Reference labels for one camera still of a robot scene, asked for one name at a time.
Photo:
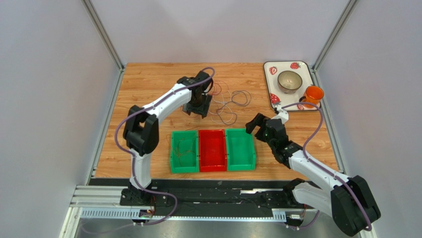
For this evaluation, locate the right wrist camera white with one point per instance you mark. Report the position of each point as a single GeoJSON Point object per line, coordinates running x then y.
{"type": "Point", "coordinates": [283, 115]}

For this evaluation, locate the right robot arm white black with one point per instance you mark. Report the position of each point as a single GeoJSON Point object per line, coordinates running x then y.
{"type": "Point", "coordinates": [347, 200]}

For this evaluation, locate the right green plastic bin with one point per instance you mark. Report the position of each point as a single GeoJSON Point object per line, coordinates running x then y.
{"type": "Point", "coordinates": [241, 155]}

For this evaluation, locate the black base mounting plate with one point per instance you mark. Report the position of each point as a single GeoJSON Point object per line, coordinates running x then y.
{"type": "Point", "coordinates": [260, 192]}

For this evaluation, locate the right aluminium frame post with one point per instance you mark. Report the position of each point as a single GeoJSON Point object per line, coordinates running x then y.
{"type": "Point", "coordinates": [347, 11]}

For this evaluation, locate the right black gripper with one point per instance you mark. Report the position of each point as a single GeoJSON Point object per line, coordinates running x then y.
{"type": "Point", "coordinates": [264, 129]}

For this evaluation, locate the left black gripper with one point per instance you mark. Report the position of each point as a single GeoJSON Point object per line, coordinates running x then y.
{"type": "Point", "coordinates": [202, 110]}

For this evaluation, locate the grey ceramic bowl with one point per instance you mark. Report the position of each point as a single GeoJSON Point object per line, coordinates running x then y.
{"type": "Point", "coordinates": [289, 81]}

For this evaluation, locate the red plastic bin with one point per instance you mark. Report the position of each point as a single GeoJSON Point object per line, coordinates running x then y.
{"type": "Point", "coordinates": [212, 151]}

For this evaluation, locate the orange mug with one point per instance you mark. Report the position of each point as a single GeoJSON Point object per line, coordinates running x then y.
{"type": "Point", "coordinates": [312, 94]}

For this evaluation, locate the left green plastic bin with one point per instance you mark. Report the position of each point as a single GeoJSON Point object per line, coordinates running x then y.
{"type": "Point", "coordinates": [184, 155]}

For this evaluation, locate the aluminium rail front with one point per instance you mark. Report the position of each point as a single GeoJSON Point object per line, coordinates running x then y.
{"type": "Point", "coordinates": [104, 202]}

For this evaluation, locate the left aluminium frame post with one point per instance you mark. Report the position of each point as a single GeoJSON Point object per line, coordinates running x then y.
{"type": "Point", "coordinates": [93, 14]}

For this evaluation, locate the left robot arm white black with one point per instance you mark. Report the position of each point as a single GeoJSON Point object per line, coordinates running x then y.
{"type": "Point", "coordinates": [141, 130]}

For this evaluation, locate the green plastic bin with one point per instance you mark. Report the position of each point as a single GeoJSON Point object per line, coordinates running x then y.
{"type": "Point", "coordinates": [184, 155]}
{"type": "Point", "coordinates": [241, 155]}

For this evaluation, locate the aluminium frame post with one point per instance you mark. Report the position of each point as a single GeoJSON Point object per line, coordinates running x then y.
{"type": "Point", "coordinates": [347, 11]}
{"type": "Point", "coordinates": [93, 14]}

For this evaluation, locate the strawberry pattern white tray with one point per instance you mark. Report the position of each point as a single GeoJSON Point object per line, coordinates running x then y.
{"type": "Point", "coordinates": [277, 97]}

